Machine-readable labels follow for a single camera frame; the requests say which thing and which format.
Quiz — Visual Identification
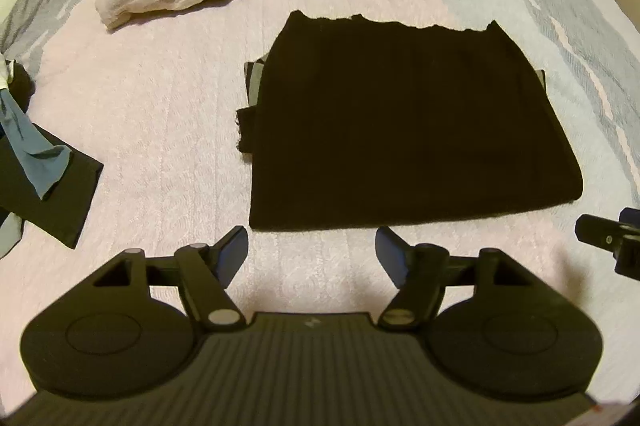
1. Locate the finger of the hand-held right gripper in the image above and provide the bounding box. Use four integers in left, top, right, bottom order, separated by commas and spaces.
575, 206, 640, 280

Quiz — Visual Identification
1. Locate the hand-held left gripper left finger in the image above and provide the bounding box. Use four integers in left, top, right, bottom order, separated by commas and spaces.
92, 226, 250, 333

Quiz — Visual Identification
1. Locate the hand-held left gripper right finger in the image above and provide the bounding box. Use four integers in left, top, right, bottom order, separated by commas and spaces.
375, 226, 540, 330

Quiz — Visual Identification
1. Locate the black shirt with olive print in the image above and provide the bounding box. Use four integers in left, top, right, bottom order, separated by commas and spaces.
236, 9, 584, 231

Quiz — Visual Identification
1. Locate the black and blue clothes pile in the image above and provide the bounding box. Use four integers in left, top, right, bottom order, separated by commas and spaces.
0, 60, 105, 250

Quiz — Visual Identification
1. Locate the teal garment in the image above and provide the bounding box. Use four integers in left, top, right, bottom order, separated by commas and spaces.
0, 87, 72, 257

